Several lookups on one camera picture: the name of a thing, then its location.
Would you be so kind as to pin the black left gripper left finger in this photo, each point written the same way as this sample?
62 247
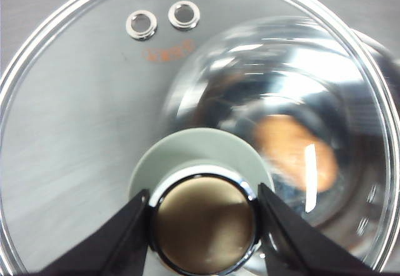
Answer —
120 248

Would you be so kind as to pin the glass steamer lid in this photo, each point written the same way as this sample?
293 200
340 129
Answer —
197 103

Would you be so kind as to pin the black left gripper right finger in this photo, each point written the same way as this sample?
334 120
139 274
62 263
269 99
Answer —
294 247

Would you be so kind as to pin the brown potato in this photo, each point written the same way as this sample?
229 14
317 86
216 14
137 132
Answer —
296 154

